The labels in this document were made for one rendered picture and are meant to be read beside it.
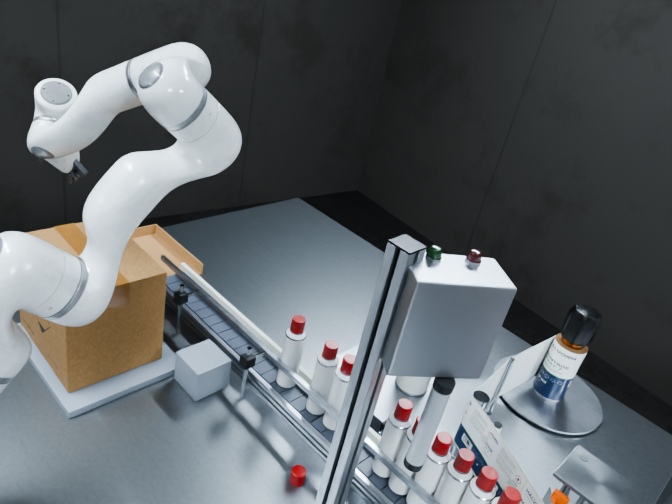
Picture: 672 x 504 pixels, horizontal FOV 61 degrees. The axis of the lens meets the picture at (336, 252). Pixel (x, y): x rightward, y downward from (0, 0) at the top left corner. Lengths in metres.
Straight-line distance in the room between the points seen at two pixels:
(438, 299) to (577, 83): 2.88
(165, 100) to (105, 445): 0.78
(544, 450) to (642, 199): 2.16
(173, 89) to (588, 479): 0.99
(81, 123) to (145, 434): 0.70
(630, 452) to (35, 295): 1.45
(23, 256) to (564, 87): 3.18
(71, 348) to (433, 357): 0.82
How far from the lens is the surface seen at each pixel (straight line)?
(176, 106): 1.00
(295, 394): 1.47
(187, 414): 1.47
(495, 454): 1.31
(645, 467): 1.74
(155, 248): 2.05
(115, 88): 1.27
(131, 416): 1.46
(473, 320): 0.93
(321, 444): 1.40
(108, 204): 1.04
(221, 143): 1.07
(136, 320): 1.45
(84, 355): 1.44
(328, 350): 1.31
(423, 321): 0.90
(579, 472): 1.19
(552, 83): 3.74
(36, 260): 1.05
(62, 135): 1.33
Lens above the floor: 1.90
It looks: 29 degrees down
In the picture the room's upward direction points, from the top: 13 degrees clockwise
